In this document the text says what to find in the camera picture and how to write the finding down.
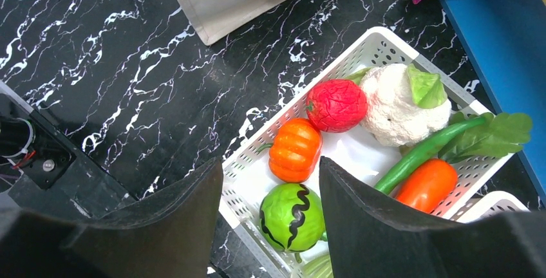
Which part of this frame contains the white cauliflower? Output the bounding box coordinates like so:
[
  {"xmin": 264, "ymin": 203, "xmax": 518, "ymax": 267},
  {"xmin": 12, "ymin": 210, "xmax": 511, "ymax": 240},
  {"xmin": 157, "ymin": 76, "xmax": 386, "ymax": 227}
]
[{"xmin": 347, "ymin": 63, "xmax": 451, "ymax": 147}]

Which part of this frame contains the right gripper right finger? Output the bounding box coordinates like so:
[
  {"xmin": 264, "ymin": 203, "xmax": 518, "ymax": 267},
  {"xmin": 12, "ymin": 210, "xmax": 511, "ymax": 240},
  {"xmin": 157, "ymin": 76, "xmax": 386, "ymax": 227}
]
[{"xmin": 319, "ymin": 157, "xmax": 545, "ymax": 277}]

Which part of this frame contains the white vegetable basket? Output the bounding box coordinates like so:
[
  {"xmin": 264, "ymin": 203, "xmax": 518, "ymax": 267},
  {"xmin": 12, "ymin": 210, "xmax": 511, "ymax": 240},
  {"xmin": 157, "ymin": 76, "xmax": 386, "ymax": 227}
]
[{"xmin": 220, "ymin": 26, "xmax": 507, "ymax": 277}]

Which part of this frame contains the white fruit basket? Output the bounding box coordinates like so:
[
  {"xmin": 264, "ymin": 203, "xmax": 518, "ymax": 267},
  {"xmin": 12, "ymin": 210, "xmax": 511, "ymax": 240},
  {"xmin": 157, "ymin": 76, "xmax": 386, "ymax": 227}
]
[{"xmin": 450, "ymin": 190, "xmax": 529, "ymax": 223}]

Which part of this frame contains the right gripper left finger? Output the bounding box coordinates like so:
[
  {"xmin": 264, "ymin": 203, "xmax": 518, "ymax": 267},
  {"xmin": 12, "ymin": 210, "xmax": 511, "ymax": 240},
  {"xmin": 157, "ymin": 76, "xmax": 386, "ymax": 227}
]
[{"xmin": 1, "ymin": 158, "xmax": 223, "ymax": 277}]

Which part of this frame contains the orange carrot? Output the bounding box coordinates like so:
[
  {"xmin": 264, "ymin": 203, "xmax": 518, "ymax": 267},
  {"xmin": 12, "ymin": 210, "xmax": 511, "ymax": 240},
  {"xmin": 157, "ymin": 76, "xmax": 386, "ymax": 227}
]
[{"xmin": 394, "ymin": 111, "xmax": 534, "ymax": 214}]

